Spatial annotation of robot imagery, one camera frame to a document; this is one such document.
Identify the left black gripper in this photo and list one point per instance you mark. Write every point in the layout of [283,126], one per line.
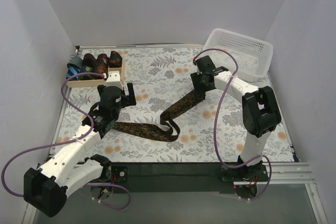
[125,98]

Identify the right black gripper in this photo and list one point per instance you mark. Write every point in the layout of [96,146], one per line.
[199,83]

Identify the black tie with gold keys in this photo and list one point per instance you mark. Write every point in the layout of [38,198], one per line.
[165,130]

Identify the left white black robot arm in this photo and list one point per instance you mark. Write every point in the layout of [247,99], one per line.
[48,187]

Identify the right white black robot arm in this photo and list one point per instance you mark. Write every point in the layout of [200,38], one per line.
[260,113]

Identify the wooden compartment tray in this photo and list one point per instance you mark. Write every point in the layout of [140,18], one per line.
[96,82]

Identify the black orange-dotted rolled tie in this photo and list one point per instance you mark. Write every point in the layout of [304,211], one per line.
[115,60]

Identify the brown patterned rolled tie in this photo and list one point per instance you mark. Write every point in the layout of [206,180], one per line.
[101,65]

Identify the dark red rolled tie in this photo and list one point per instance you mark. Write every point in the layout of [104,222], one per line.
[89,60]

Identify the blue striped rolled tie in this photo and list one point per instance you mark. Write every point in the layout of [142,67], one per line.
[72,70]

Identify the grey rolled tie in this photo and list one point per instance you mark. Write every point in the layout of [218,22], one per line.
[74,61]

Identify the white plastic perforated basket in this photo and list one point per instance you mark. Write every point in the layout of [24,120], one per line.
[253,56]

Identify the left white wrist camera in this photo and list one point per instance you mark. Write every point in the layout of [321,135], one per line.
[113,79]

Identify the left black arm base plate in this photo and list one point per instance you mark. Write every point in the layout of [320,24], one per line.
[118,174]

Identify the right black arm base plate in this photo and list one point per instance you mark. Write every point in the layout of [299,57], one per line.
[237,175]

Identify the aluminium frame rail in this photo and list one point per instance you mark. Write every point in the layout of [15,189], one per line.
[197,193]

